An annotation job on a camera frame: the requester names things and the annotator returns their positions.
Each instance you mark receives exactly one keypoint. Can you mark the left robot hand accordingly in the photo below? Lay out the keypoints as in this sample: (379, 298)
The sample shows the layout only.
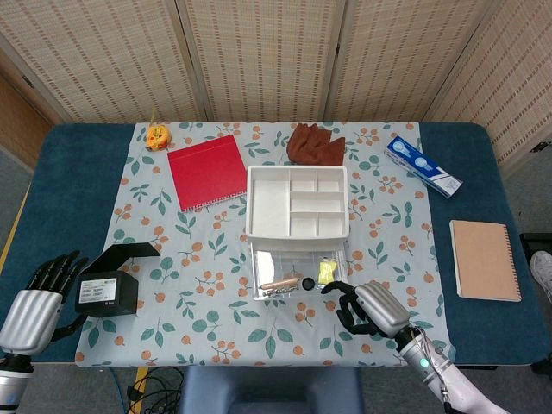
(30, 317)

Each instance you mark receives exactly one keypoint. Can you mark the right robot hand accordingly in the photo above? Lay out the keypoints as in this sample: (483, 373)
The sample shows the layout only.
(379, 308)

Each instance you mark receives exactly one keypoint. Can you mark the yellow item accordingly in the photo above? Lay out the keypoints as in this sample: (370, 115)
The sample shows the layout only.
(327, 271)

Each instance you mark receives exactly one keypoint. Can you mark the clear plastic box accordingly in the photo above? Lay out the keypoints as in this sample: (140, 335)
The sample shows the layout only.
(297, 265)

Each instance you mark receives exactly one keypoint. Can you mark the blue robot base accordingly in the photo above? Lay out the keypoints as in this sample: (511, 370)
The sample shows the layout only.
(267, 390)

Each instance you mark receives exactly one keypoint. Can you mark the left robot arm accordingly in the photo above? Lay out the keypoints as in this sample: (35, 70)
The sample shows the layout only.
(13, 379)

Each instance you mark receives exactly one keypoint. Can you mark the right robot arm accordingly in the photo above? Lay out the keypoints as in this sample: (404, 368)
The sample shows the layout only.
(435, 371)

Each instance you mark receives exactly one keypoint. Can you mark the black box with label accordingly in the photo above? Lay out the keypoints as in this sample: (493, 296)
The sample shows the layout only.
(108, 291)

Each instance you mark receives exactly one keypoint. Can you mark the black round cap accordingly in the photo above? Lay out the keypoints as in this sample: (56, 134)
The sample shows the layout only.
(308, 284)

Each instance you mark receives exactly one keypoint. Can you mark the wooden stick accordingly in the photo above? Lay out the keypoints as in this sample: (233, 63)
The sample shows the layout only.
(279, 284)

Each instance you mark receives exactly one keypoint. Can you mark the kraft spiral notebook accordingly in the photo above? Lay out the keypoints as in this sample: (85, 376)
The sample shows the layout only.
(485, 261)

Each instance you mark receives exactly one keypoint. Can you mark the blue padded table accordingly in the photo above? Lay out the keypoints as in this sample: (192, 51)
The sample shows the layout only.
(73, 181)

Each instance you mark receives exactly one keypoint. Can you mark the blue white foil box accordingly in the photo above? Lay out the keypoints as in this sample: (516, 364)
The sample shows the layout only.
(420, 164)

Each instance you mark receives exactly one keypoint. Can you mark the white compartment tray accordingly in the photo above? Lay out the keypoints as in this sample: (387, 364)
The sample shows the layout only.
(267, 207)

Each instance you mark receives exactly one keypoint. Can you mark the white shoe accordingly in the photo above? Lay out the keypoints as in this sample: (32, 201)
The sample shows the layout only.
(542, 274)

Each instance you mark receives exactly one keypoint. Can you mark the brown cloth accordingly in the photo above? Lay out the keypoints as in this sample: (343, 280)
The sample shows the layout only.
(315, 144)

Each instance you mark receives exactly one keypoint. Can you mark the floral print tablecloth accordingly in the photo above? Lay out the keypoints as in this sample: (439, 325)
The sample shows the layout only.
(207, 241)

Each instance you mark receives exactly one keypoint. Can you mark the red spiral notebook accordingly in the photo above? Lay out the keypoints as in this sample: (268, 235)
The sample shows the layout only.
(205, 172)

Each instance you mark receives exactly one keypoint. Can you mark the woven folding screen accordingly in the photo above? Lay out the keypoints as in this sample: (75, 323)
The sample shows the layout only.
(259, 56)

